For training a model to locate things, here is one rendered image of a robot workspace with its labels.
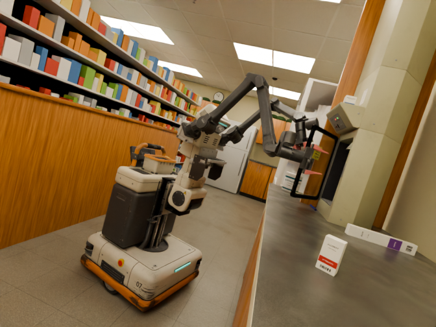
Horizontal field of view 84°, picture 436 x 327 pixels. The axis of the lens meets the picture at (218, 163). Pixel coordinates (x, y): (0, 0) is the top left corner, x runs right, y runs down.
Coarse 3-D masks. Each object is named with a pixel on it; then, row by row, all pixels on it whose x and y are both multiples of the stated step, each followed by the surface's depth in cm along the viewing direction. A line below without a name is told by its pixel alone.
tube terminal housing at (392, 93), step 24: (384, 72) 111; (360, 96) 129; (384, 96) 111; (408, 96) 115; (384, 120) 112; (408, 120) 121; (360, 144) 114; (384, 144) 114; (360, 168) 114; (384, 168) 119; (336, 192) 118; (360, 192) 114; (336, 216) 117; (360, 216) 118
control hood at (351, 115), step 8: (344, 104) 115; (352, 104) 115; (328, 112) 140; (336, 112) 127; (344, 112) 116; (352, 112) 115; (360, 112) 114; (344, 120) 122; (352, 120) 115; (360, 120) 114; (344, 128) 128; (352, 128) 119
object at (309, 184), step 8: (312, 128) 125; (320, 136) 131; (320, 144) 133; (328, 144) 139; (312, 152) 130; (320, 152) 135; (328, 152) 141; (312, 160) 132; (320, 160) 138; (328, 160) 144; (312, 168) 134; (320, 168) 140; (296, 176) 127; (304, 176) 132; (312, 176) 137; (320, 176) 142; (304, 184) 134; (312, 184) 139; (320, 184) 145; (296, 192) 130; (304, 192) 136; (312, 192) 141
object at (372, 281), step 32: (288, 192) 189; (288, 224) 90; (320, 224) 106; (288, 256) 59; (352, 256) 74; (384, 256) 85; (416, 256) 99; (256, 288) 41; (288, 288) 44; (320, 288) 48; (352, 288) 52; (384, 288) 57; (416, 288) 63; (256, 320) 33; (288, 320) 35; (320, 320) 38; (352, 320) 40; (384, 320) 43; (416, 320) 46
